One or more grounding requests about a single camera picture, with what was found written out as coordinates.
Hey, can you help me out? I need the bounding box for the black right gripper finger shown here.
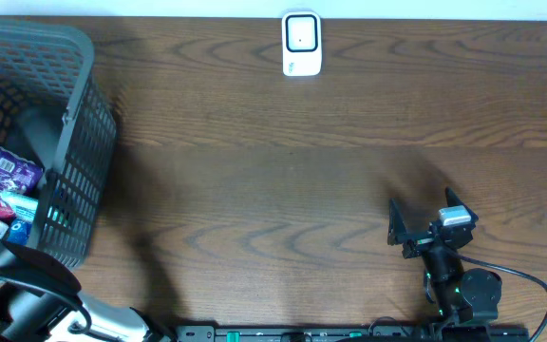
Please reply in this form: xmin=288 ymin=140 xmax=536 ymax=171
xmin=387 ymin=199 xmax=406 ymax=246
xmin=444 ymin=186 xmax=473 ymax=214

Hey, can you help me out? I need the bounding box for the teal wipes packet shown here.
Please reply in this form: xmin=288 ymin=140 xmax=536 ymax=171
xmin=0 ymin=191 xmax=38 ymax=223

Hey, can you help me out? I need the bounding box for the blue cookie packet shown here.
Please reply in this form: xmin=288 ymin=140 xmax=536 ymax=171
xmin=6 ymin=218 xmax=32 ymax=246

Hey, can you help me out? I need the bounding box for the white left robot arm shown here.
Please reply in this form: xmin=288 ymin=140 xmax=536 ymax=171
xmin=0 ymin=239 xmax=178 ymax=341

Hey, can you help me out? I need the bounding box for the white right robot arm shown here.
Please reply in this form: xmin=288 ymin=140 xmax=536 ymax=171
xmin=387 ymin=187 xmax=502 ymax=325

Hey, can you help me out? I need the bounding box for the white barcode scanner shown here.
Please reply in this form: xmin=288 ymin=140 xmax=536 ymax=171
xmin=281 ymin=11 xmax=323 ymax=77

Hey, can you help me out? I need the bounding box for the grey plastic basket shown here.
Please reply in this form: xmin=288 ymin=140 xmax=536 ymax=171
xmin=0 ymin=19 xmax=117 ymax=269

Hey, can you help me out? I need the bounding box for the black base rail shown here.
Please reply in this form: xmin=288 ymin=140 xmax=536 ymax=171
xmin=175 ymin=323 xmax=530 ymax=342

